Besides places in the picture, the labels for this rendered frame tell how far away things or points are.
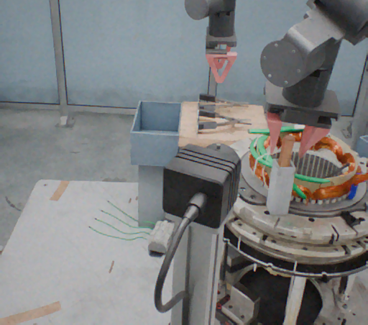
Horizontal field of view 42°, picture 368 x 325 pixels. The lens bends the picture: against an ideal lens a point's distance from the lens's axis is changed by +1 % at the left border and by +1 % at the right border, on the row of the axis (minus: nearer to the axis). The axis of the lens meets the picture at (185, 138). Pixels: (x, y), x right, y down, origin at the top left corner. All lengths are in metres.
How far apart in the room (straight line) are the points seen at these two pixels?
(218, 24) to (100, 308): 0.64
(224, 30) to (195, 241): 0.76
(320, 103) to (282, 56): 0.13
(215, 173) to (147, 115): 0.91
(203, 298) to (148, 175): 0.77
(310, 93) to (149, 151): 0.51
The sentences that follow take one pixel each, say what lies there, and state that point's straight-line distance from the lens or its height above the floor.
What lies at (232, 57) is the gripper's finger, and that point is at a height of 1.22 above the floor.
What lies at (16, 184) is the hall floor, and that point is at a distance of 2.86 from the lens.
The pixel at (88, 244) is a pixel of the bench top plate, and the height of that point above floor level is 0.78.
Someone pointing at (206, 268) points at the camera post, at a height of 1.32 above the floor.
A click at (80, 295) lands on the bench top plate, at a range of 1.09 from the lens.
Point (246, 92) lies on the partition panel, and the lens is 3.27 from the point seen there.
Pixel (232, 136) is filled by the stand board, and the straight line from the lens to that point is 1.06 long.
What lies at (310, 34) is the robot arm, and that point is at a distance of 0.58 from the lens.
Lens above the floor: 1.57
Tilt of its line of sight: 29 degrees down
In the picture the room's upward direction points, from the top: 3 degrees clockwise
